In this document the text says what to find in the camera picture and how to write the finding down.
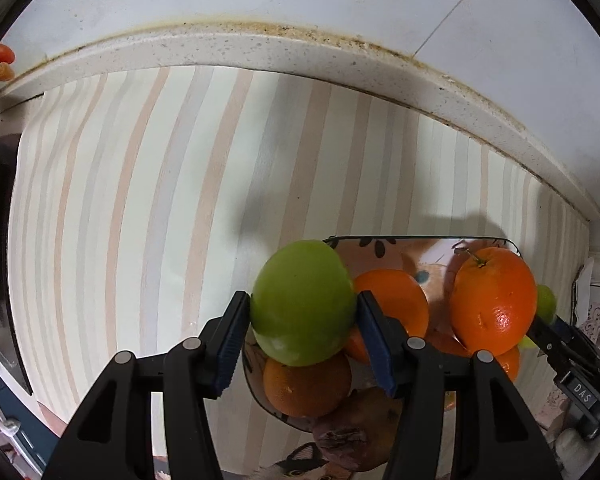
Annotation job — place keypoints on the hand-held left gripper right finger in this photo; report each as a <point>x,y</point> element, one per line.
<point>375,345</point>

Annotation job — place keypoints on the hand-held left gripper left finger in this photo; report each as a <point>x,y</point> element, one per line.
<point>232,340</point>

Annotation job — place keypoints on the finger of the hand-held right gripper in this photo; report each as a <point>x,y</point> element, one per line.
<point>567,329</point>
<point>542,336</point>

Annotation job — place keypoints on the green apple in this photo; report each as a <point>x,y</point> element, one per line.
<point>300,300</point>
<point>547,302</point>

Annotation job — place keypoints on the medium orange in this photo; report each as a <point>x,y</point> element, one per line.
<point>510,362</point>
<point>395,300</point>

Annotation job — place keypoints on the large orange with stem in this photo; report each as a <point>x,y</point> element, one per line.
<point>495,305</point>

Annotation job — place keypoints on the brown pear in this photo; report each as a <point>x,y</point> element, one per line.
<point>375,425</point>

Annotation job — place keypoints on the dark orange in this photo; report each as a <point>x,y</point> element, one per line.
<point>305,385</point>

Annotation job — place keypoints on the oval patterned ceramic plate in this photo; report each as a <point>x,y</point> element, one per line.
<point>430,255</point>

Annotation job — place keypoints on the calico cat figurine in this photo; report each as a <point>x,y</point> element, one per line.
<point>300,467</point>

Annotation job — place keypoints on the striped tablecloth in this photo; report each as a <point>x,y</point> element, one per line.
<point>130,210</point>

